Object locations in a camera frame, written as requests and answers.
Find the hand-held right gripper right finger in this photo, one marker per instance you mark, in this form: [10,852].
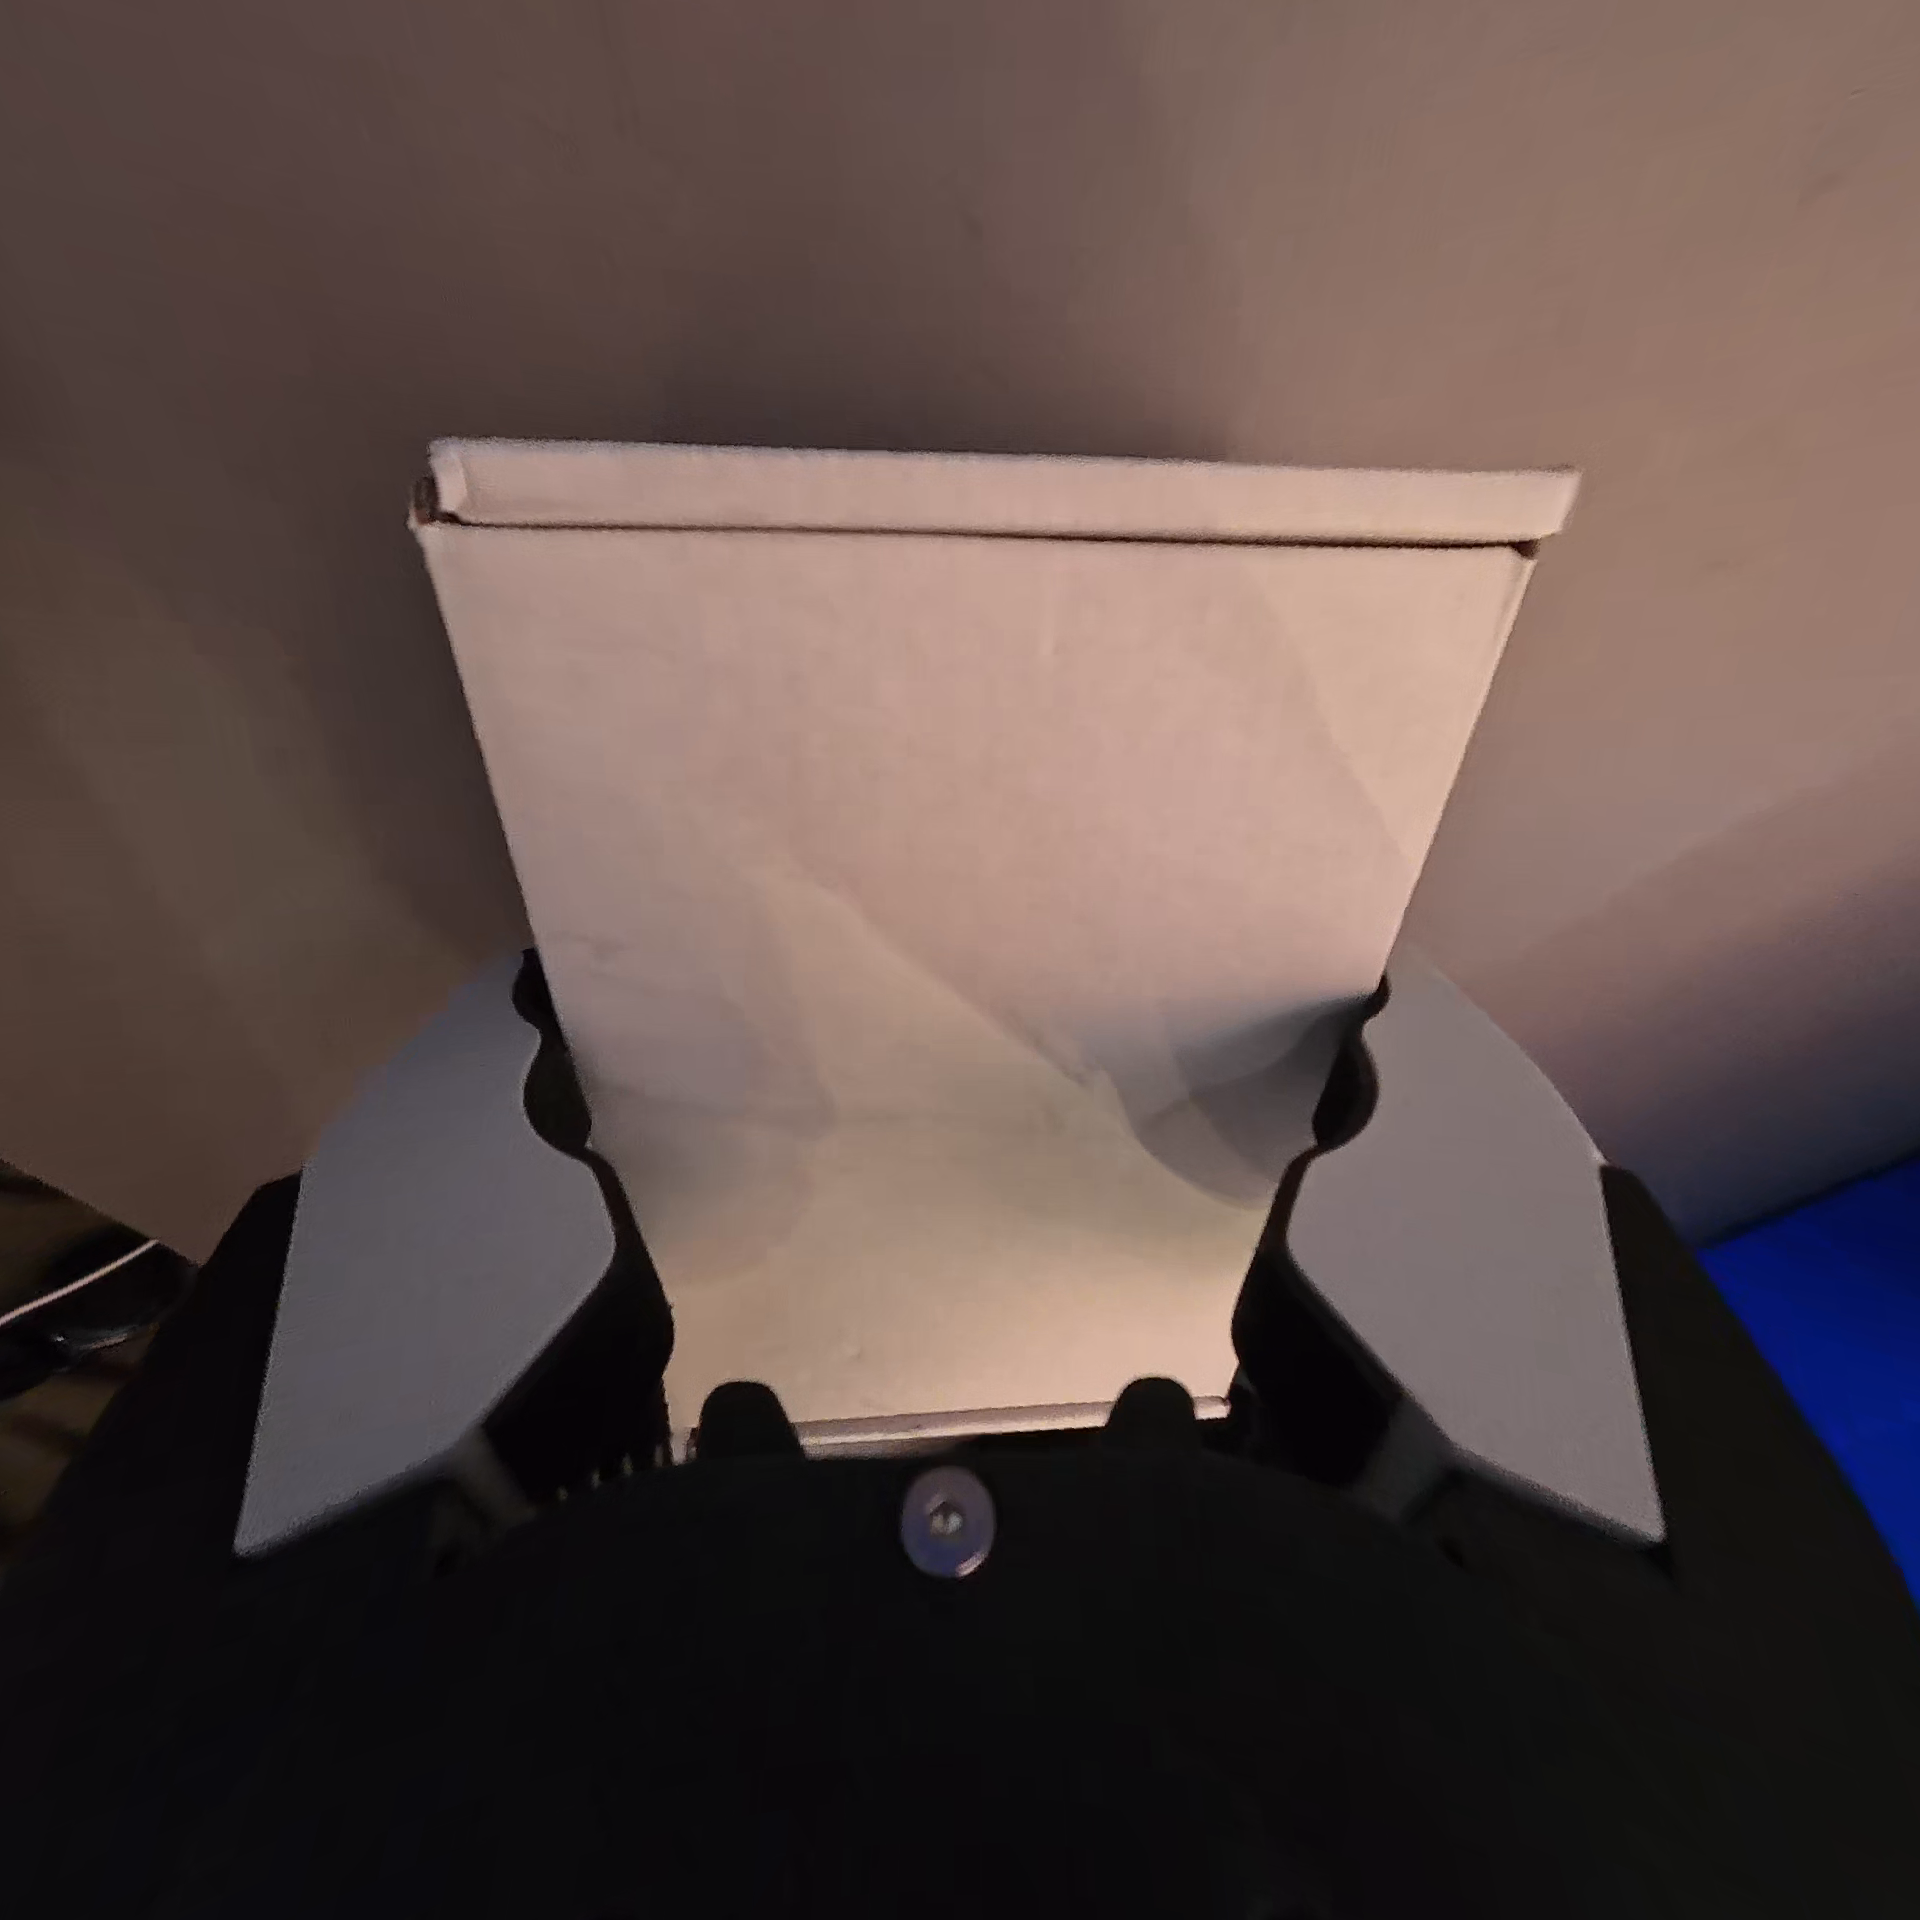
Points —
[1454,1275]

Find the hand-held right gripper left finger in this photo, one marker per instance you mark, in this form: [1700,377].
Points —
[435,1275]

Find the blue plastic bin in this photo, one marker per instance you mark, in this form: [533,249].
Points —
[1828,1320]

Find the white cardboard mailer box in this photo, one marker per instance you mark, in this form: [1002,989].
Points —
[974,825]

